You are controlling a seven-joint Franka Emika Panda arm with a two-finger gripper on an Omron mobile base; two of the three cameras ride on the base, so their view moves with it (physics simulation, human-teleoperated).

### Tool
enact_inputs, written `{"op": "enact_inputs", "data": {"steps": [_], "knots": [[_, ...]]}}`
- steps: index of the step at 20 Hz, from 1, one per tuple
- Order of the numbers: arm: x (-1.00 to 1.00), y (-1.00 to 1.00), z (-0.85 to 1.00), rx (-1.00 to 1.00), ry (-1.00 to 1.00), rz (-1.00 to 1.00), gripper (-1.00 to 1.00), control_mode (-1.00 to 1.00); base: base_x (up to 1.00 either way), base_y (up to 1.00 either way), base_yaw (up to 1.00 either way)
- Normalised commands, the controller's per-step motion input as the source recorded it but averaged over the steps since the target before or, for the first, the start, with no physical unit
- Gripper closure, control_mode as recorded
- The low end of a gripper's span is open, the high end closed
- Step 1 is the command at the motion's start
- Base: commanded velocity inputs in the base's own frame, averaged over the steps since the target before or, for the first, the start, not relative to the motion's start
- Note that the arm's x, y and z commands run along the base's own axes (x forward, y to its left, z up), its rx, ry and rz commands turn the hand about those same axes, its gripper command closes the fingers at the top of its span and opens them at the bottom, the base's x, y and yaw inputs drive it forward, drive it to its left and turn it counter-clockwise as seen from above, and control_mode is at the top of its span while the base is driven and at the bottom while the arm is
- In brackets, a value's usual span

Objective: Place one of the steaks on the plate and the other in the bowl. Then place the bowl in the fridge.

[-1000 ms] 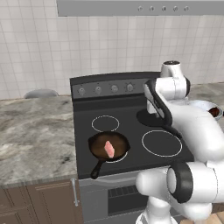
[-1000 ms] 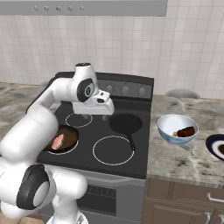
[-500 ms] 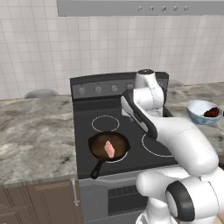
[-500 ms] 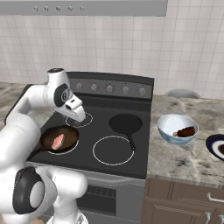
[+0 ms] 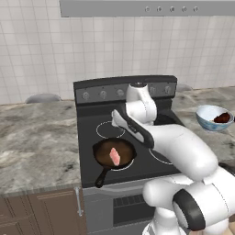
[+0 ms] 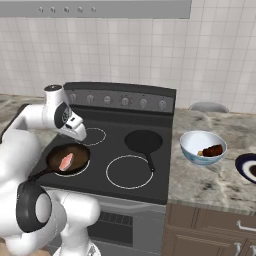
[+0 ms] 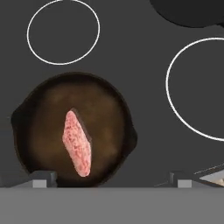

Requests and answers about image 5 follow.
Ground black stove with oven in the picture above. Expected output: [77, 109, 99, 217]
[73, 74, 185, 235]

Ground brown cooked steak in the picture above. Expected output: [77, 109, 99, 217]
[213, 112, 232, 125]

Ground silver cupboard handle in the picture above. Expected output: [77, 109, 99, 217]
[74, 186, 84, 218]

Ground grey oven door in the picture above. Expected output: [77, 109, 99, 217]
[82, 183, 158, 235]

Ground pink raw steak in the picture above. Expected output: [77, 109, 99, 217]
[109, 147, 122, 167]

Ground grey range hood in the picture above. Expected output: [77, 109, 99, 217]
[59, 0, 235, 18]

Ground black cast iron pan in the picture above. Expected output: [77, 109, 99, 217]
[92, 137, 138, 189]

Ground blue and white bowl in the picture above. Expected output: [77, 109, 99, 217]
[196, 105, 235, 133]

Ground brown cupboard door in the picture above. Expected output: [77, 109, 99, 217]
[28, 187, 88, 235]
[0, 195, 33, 235]

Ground silver oven door handle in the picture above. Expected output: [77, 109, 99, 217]
[83, 182, 151, 195]

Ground grey plate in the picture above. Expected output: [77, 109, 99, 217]
[176, 84, 194, 93]
[25, 93, 62, 105]

